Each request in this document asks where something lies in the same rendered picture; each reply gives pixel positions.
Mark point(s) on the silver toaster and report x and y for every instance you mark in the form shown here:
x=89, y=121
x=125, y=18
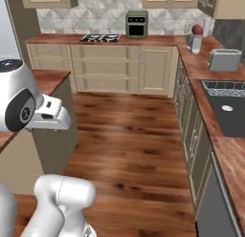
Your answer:
x=225, y=60

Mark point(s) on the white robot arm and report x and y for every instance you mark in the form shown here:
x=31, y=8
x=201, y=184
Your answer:
x=19, y=97

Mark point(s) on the white cylinder canister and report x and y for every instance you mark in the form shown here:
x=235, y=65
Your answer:
x=206, y=26

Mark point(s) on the beige base cupboard run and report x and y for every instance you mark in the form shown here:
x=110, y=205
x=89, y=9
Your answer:
x=105, y=68

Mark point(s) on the green toaster oven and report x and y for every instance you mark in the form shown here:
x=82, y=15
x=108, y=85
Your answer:
x=137, y=24

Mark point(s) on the grey-green side cupboard run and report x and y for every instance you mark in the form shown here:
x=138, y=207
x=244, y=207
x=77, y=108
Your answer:
x=191, y=132

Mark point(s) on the dark sink basin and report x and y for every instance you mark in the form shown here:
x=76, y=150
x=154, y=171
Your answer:
x=229, y=110

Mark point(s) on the white blender with red lid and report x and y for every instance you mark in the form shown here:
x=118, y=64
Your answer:
x=196, y=43

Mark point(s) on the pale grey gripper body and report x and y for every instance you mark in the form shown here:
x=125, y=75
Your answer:
x=55, y=119

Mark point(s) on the black hob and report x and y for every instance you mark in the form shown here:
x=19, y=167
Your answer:
x=100, y=38

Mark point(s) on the dark corner wall cupboard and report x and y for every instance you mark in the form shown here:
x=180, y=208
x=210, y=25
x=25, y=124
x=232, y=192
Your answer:
x=209, y=2

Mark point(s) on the grey dishwasher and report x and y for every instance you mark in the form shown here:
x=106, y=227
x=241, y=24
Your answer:
x=213, y=202

